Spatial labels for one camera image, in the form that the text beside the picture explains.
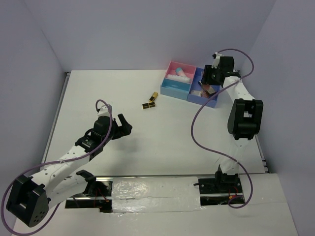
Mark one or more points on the aluminium rail frame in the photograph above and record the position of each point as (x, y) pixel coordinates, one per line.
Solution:
(67, 76)

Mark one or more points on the black gold lipstick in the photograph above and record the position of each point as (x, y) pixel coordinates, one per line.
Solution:
(148, 105)

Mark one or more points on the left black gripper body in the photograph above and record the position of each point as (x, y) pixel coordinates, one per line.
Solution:
(114, 126)

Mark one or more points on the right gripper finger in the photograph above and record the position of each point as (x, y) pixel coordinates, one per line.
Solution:
(213, 82)
(205, 77)

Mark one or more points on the purple blue organizer bin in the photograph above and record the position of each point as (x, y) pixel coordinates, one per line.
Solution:
(196, 86)

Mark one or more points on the square pink compact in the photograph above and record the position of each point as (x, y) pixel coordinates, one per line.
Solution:
(196, 93)

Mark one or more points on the gold lipstick upright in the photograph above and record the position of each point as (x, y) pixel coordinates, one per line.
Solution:
(153, 97)

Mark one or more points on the light blue organizer bin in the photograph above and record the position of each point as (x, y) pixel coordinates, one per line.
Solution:
(175, 89)

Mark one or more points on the white foam board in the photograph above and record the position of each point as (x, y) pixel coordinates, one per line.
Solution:
(170, 207)

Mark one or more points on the pink organizer bin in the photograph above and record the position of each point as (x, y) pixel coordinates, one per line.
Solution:
(188, 69)

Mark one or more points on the white blue cream tube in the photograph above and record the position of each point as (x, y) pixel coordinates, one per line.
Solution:
(178, 78)

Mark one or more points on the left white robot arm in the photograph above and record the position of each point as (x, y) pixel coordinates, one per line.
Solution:
(31, 197)

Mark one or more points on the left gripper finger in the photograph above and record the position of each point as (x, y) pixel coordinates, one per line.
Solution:
(118, 136)
(125, 128)

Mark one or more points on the long eyeshadow palette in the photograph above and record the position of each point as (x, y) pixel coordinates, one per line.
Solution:
(210, 91)

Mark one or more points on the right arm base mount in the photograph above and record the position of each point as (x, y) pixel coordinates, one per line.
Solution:
(219, 189)

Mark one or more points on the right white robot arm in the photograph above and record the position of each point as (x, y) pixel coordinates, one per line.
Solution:
(246, 113)

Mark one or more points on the pink blush palette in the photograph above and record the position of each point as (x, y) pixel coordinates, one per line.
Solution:
(206, 87)

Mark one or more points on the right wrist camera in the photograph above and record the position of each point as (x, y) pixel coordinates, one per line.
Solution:
(216, 56)

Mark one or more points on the teal capped cream tube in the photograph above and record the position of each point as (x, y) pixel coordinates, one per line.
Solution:
(179, 72)

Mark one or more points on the nine colour eyeshadow palette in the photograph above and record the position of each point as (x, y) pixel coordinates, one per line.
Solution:
(205, 94)

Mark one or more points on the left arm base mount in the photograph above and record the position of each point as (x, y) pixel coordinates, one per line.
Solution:
(95, 194)

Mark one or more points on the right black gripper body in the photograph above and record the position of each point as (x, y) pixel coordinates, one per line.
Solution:
(215, 72)

